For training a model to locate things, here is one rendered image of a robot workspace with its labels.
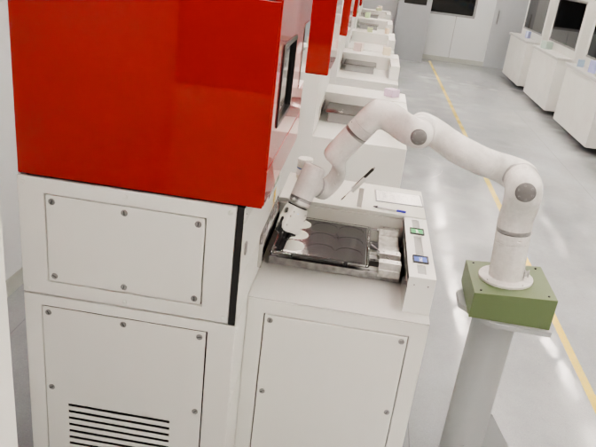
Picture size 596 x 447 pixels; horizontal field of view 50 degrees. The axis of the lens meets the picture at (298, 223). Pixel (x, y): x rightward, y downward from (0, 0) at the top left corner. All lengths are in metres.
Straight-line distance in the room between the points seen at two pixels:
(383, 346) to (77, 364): 1.04
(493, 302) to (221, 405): 0.99
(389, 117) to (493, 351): 0.94
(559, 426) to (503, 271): 1.23
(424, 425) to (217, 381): 1.25
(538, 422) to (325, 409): 1.29
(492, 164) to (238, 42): 0.99
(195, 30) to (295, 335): 1.09
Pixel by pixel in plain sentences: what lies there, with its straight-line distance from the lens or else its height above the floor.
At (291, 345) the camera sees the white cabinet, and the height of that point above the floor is 0.65.
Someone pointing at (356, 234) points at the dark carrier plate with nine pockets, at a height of 0.90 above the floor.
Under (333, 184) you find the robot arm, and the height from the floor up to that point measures 1.14.
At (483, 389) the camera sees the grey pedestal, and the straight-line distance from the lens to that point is 2.59.
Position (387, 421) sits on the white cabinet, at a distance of 2.45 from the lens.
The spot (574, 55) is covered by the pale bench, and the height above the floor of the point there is 0.96.
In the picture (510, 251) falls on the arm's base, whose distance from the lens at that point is 2.34.
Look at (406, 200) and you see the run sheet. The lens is 2.87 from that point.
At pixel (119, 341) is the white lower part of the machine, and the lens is 2.20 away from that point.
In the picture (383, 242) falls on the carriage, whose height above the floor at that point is 0.88.
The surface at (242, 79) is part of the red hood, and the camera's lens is 1.77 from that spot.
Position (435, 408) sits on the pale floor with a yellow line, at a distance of 3.24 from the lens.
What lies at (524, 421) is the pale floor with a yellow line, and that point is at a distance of 3.36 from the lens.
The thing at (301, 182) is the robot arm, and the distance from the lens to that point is 2.33.
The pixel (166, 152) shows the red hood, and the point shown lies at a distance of 1.88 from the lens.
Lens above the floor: 1.92
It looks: 23 degrees down
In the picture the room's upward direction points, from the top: 7 degrees clockwise
